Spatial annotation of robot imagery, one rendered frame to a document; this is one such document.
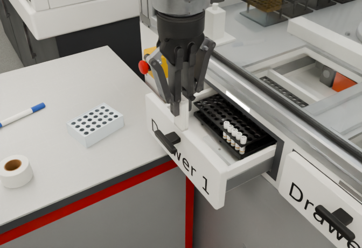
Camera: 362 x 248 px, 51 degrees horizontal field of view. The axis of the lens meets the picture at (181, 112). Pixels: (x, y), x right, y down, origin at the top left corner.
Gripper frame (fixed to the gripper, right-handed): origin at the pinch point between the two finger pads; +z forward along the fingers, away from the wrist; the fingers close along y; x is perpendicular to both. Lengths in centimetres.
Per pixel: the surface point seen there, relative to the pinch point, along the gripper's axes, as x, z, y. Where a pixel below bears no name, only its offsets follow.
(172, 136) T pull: 3.1, 8.2, -0.2
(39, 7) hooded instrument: 83, 7, -5
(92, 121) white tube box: 30.9, 19.8, -8.2
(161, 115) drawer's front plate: 9.8, 7.7, 1.2
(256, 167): -9.7, 12.6, 11.9
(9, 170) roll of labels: 23.4, 19.2, -30.8
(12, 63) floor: 225, 99, -6
